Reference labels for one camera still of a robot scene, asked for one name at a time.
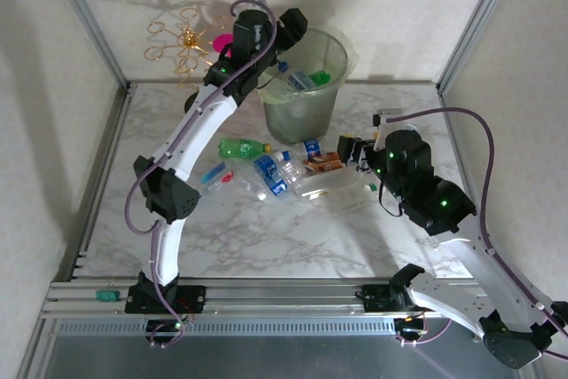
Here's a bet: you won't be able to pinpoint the brown snack packet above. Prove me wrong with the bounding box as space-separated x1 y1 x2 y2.
302 151 346 173

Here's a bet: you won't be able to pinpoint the long clear plastic bottle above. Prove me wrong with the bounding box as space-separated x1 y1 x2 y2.
299 171 379 201

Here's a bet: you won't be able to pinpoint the wide clear plastic bottle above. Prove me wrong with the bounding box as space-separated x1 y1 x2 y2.
281 159 308 186

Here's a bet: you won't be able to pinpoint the clear bottle blue cap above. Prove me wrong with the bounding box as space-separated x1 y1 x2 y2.
277 61 314 90

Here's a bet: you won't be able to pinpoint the clear bottle blue barcode label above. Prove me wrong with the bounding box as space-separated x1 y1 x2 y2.
255 174 292 202

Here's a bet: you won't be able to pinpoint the white-capped blue label bottle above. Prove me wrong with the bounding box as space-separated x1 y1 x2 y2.
237 150 286 192

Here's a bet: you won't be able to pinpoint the green Sprite bottle yellow cap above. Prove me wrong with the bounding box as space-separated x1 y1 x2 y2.
217 138 272 160

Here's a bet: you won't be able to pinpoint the clear bottle red blue label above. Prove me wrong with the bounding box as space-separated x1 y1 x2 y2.
199 161 236 194

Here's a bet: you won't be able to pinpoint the grey mesh waste bin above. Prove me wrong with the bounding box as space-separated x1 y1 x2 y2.
256 26 350 146

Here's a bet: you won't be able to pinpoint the green plastic bin liner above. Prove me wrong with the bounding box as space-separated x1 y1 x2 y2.
256 25 359 107

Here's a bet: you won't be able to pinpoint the pink goblet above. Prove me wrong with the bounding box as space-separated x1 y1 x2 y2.
211 31 235 60

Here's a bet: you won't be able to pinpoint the small clear Pepsi label bottle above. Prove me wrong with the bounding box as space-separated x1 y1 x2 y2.
282 138 324 162

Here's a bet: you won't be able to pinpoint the small black controller board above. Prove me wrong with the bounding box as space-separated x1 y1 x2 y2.
393 315 428 341
145 317 186 345

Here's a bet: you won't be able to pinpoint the perforated metal strip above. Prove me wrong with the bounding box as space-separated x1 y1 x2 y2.
52 319 397 337

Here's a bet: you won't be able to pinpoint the grey metal shelf panel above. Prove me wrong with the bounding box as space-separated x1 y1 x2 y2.
26 334 533 379

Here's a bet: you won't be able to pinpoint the thin black right gripper cable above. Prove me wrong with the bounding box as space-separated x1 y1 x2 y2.
376 181 404 218

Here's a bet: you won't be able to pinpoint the gold wire stand black base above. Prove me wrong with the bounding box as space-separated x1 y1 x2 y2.
142 5 233 114

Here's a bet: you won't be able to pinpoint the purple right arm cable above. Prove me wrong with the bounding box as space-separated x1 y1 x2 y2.
384 107 568 360

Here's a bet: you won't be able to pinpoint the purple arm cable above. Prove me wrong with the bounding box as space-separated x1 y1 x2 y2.
384 107 568 360
125 0 280 349

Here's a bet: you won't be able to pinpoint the aluminium frame post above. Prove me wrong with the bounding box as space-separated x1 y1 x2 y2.
436 0 520 92
42 0 132 92

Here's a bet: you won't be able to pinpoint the aluminium base frame rails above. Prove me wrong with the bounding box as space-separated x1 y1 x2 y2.
39 276 489 321

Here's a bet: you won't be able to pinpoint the aluminium side frame rail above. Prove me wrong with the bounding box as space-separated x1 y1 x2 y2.
66 83 137 282

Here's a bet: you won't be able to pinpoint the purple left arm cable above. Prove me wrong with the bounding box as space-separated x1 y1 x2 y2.
125 0 280 349

